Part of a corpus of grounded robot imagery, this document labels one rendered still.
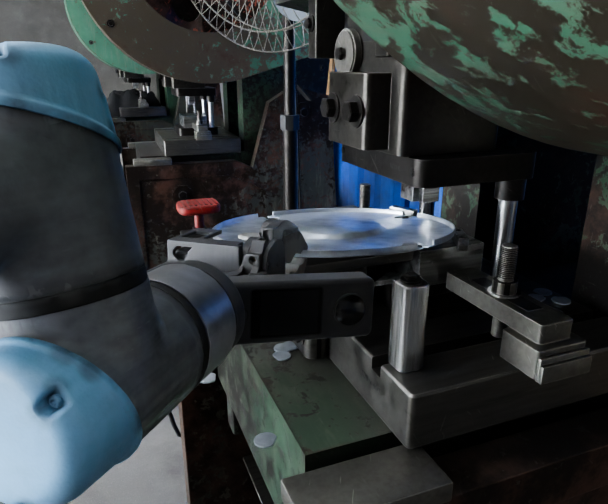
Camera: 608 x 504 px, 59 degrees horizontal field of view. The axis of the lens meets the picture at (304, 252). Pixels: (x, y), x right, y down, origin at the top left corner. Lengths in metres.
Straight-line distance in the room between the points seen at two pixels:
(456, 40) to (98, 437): 0.22
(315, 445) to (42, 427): 0.34
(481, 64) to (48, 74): 0.19
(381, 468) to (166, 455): 1.10
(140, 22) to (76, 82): 1.65
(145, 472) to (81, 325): 1.30
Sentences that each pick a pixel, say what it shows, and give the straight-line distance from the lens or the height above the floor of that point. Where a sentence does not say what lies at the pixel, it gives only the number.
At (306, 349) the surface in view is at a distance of 0.65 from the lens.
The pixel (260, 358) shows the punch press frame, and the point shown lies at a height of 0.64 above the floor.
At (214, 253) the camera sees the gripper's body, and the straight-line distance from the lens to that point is 0.42.
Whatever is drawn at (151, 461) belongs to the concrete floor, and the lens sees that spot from 1.57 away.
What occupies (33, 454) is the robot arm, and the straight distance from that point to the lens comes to 0.25.
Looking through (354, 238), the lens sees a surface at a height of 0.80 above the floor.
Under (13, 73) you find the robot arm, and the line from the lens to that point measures 0.25.
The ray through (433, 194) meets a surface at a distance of 0.69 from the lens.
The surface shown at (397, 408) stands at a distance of 0.53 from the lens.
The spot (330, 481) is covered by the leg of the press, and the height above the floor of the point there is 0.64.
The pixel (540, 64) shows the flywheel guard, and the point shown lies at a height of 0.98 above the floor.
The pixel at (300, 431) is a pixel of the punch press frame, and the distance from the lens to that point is 0.55.
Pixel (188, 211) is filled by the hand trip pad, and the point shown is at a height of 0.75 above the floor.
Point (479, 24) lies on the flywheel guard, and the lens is 0.24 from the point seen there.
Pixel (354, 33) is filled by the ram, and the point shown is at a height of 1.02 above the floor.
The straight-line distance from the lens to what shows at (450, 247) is 0.66.
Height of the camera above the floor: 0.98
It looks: 19 degrees down
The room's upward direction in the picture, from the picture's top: straight up
